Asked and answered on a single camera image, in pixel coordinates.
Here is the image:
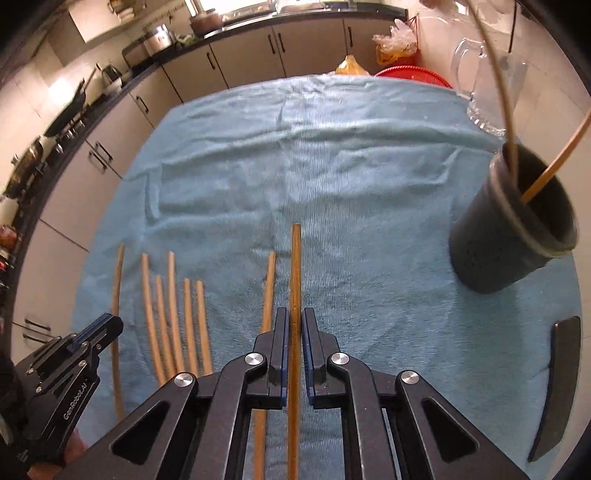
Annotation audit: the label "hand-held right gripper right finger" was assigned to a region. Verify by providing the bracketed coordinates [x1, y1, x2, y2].
[301, 307, 532, 480]

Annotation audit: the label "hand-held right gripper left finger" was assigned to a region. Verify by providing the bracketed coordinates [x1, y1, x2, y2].
[60, 307, 291, 480]

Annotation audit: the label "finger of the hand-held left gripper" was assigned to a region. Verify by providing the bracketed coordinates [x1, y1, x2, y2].
[71, 313, 115, 349]
[89, 316, 125, 353]

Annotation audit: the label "group of wooden chopsticks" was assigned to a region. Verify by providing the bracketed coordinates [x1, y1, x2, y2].
[112, 244, 277, 480]

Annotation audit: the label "dark brown wooden chopstick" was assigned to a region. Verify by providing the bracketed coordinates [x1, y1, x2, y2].
[287, 224, 303, 480]

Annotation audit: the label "dark grey chopstick holder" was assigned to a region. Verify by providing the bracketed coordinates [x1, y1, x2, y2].
[449, 142, 580, 295]

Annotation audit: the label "light wooden chopstick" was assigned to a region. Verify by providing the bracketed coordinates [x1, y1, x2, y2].
[522, 129, 591, 204]

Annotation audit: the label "person's left hand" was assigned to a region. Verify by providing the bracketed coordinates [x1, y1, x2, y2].
[28, 429, 88, 480]

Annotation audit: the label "row of sauce bottles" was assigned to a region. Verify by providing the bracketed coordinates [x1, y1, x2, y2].
[0, 224, 21, 287]

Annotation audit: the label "steel pot with lid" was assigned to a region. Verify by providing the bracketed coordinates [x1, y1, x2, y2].
[2, 137, 47, 200]

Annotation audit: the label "blue towel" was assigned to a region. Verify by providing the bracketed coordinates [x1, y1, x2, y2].
[69, 74, 583, 480]

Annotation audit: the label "gas stove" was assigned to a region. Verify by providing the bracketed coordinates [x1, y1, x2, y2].
[28, 115, 88, 185]

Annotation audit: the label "black wok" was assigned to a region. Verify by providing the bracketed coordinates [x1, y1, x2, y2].
[43, 78, 89, 138]

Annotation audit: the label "black curved plastic piece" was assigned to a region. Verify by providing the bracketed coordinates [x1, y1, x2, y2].
[527, 316, 581, 463]

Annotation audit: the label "steel kettle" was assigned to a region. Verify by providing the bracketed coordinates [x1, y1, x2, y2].
[98, 64, 123, 88]

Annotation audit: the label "black kitchen countertop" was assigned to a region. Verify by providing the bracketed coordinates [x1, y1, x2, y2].
[0, 4, 416, 259]

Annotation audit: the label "black silver kitchen appliance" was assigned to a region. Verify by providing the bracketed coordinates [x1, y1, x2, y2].
[121, 39, 153, 68]

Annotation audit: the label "silver rice cooker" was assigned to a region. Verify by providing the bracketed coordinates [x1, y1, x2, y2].
[144, 24, 177, 51]

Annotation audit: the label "orange plastic bag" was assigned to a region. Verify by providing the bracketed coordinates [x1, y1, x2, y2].
[335, 54, 371, 76]

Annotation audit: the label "beige kitchen base cabinets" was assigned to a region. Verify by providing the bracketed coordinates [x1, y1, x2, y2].
[9, 18, 398, 365]

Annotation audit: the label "red plastic basin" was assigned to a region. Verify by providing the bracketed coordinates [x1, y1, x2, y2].
[375, 66, 454, 89]

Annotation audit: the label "clear glass pitcher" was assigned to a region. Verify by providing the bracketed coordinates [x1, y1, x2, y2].
[450, 38, 529, 137]

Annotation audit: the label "brown clay pot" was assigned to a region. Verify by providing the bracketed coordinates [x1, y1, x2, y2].
[190, 8, 223, 37]

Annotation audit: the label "hanging yellow clear plastic bag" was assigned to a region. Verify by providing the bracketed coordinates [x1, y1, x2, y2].
[373, 21, 422, 65]

